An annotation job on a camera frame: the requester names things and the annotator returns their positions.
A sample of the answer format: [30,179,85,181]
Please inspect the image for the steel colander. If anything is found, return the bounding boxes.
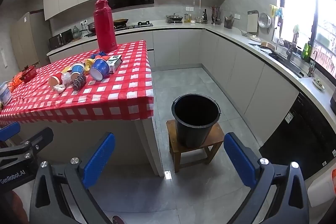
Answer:
[258,12,272,34]

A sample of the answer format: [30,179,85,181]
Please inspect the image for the kitchen window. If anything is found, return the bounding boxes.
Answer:
[274,0,336,78]

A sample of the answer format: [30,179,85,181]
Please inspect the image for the sink faucet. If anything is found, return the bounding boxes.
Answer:
[286,32,299,61]

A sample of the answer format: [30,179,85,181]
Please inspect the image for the clear plastic container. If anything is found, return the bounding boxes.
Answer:
[0,82,13,107]

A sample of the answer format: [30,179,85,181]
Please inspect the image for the dish with food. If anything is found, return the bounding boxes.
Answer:
[311,77,326,91]

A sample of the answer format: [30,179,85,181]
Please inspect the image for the white cutting board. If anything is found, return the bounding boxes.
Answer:
[246,10,259,34]

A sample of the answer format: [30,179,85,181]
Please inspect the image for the grey lower cabinets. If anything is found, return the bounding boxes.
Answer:
[47,20,336,201]

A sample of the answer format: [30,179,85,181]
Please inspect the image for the clear crumpled plastic bag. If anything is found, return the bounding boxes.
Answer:
[61,73,73,86]

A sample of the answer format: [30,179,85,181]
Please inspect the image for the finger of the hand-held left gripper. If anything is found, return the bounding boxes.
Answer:
[0,122,21,142]
[0,127,54,159]

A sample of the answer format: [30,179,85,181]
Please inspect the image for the small blue paper cup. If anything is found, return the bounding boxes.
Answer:
[71,63,85,75]

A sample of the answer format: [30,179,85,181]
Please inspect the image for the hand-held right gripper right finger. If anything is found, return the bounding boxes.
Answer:
[224,132,311,224]

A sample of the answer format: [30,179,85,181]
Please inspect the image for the white milk carton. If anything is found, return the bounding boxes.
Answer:
[106,54,123,74]

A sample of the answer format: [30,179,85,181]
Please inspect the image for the kitchen sink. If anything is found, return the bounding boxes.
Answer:
[270,52,305,78]

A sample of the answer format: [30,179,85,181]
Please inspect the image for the beige refrigerator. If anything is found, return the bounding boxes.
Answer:
[10,12,52,70]

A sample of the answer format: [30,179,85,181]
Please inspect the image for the red thermos flask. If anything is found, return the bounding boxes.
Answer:
[94,0,118,53]

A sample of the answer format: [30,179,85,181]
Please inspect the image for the black plastic bucket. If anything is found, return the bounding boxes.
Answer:
[171,93,221,148]

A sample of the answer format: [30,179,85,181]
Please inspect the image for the green bottle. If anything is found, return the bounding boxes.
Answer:
[302,41,312,62]

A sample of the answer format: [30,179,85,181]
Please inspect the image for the hanging rubber gloves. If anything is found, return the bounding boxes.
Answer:
[269,4,284,19]

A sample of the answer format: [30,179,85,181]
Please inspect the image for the gas stove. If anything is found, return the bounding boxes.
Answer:
[113,21,154,30]

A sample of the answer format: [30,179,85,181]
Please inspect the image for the steel wool scrubber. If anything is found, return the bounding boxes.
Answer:
[73,75,87,91]

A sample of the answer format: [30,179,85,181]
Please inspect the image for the large blue paper cup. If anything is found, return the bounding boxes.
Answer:
[90,58,111,81]

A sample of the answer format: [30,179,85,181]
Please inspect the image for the brown pan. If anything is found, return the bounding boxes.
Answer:
[260,41,275,53]

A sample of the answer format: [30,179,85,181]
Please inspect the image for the wooden stool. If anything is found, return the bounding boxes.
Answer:
[166,119,225,173]

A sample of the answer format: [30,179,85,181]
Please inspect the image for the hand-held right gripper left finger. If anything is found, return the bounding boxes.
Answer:
[29,132,116,224]

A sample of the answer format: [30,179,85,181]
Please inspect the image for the black dishwasher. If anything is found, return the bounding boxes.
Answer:
[259,92,336,180]

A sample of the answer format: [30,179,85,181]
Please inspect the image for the small red pot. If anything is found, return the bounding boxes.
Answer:
[19,65,36,83]

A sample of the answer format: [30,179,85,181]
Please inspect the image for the orange mesh bag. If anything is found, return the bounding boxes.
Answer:
[7,76,22,91]

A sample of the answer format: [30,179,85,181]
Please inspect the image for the red checkered tablecloth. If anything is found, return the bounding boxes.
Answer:
[0,40,154,127]

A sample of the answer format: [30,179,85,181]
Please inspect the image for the black microwave oven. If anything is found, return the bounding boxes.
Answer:
[49,29,74,50]

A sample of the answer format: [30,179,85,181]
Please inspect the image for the orange paper cup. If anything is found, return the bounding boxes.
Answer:
[48,76,63,87]

